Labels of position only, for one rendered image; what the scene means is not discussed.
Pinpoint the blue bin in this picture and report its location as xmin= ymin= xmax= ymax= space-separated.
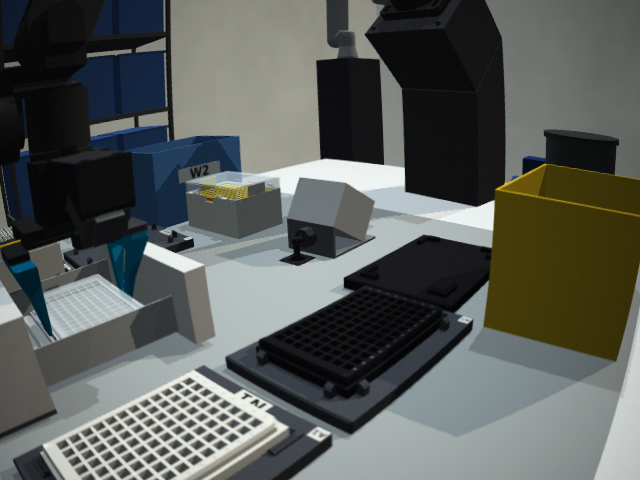
xmin=127 ymin=136 xmax=241 ymax=228

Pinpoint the yellow open-top box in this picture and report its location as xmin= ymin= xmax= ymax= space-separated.
xmin=483 ymin=164 xmax=640 ymax=362

